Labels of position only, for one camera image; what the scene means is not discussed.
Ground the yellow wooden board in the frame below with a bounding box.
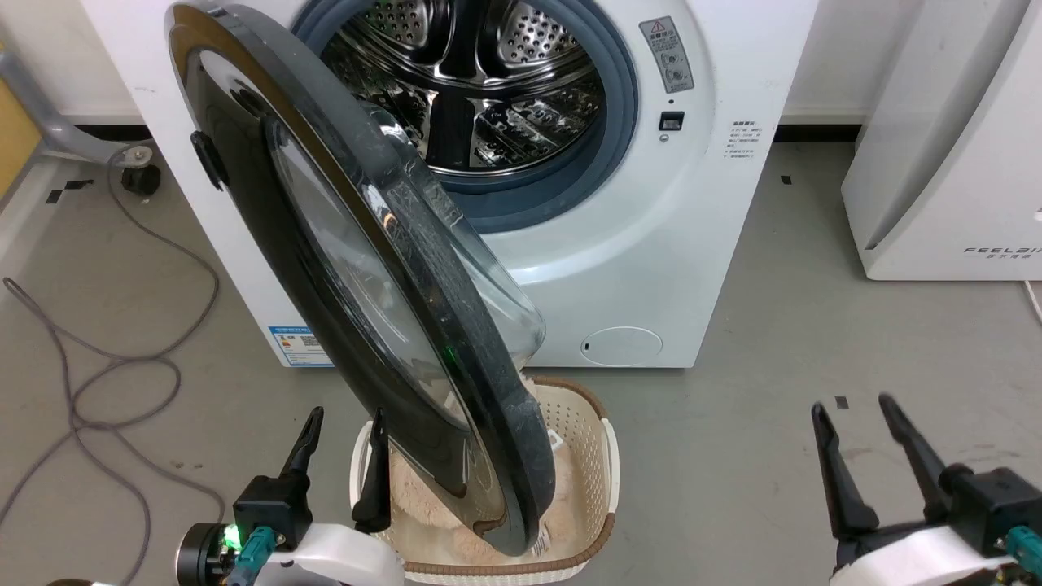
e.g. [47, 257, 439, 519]
[0, 77, 42, 201]

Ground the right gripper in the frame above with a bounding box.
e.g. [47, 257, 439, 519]
[811, 394, 1042, 586]

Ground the blue energy label sticker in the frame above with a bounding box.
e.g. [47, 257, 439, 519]
[269, 326, 335, 368]

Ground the white front-load washing machine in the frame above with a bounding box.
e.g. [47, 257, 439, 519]
[79, 0, 819, 369]

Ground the grey metal stand leg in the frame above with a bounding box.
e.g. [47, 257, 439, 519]
[0, 45, 155, 168]

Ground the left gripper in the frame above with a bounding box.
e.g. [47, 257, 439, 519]
[234, 407, 406, 586]

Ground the white woven laundry basket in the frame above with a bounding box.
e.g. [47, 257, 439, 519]
[350, 376, 621, 586]

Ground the grey floor cable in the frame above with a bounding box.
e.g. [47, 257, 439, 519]
[0, 145, 221, 586]

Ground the black round glass washer door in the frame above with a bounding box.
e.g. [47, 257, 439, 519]
[164, 2, 557, 558]

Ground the beige plush fabric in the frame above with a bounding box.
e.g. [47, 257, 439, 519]
[389, 446, 564, 567]

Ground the round white filter cover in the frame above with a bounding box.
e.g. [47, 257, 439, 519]
[581, 326, 663, 367]

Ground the black caster wheel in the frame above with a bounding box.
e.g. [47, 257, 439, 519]
[122, 163, 162, 197]

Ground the white air purifier unit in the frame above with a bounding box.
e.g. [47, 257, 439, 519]
[841, 0, 1042, 282]

